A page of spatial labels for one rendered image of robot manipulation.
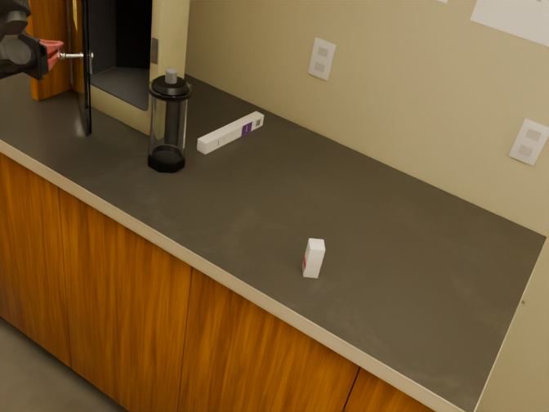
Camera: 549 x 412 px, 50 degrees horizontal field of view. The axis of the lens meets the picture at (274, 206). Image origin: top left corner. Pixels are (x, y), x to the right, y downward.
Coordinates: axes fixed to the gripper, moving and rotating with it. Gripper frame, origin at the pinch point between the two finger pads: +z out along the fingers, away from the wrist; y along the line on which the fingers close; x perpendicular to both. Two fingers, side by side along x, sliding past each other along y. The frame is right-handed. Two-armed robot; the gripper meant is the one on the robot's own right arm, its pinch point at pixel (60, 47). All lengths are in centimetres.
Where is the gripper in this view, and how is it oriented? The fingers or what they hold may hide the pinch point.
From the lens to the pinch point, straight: 160.1
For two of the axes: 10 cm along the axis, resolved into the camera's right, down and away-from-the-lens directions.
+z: 5.5, -4.4, 7.1
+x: -8.2, -4.3, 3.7
